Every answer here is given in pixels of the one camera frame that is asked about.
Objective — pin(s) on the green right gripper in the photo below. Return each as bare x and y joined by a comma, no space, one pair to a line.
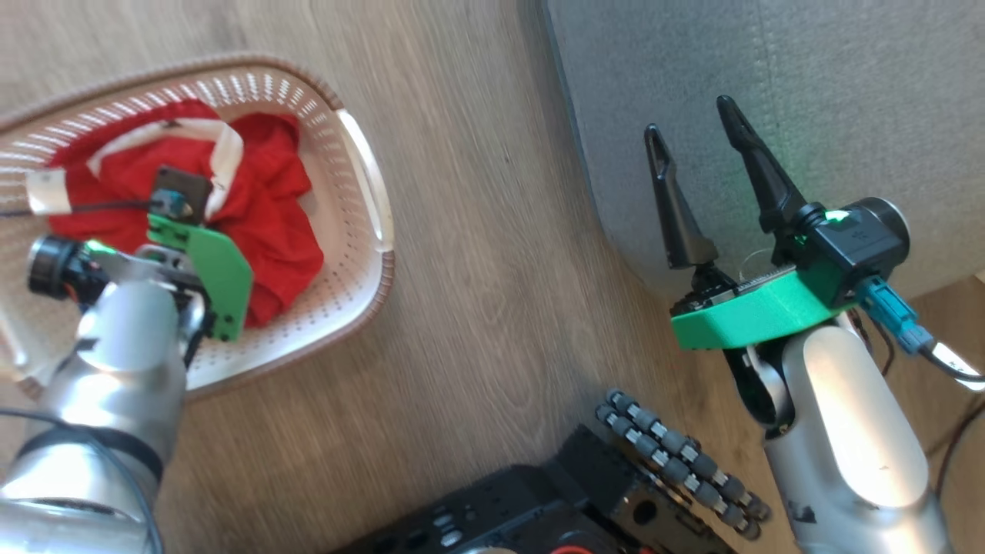
754,312

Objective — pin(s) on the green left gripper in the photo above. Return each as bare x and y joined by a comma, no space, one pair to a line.
219,277

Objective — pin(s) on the red garment white trim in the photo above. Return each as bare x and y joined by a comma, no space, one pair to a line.
285,231
115,173

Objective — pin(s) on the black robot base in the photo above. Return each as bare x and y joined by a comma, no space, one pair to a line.
539,500

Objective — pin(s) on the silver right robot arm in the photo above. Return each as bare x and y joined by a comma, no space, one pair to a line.
846,423

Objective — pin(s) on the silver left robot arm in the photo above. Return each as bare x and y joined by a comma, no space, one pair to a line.
115,362

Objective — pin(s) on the white perforated laundry basket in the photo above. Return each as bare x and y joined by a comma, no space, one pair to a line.
346,254

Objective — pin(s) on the grey sofa seat cushion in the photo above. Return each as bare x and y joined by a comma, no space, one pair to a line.
808,77

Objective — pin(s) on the grey roller robot wheel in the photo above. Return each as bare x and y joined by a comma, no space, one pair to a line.
677,454

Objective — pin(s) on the dark left wrist camera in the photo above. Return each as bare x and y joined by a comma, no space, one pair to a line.
173,183

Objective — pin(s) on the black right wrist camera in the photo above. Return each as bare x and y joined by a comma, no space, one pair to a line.
862,246

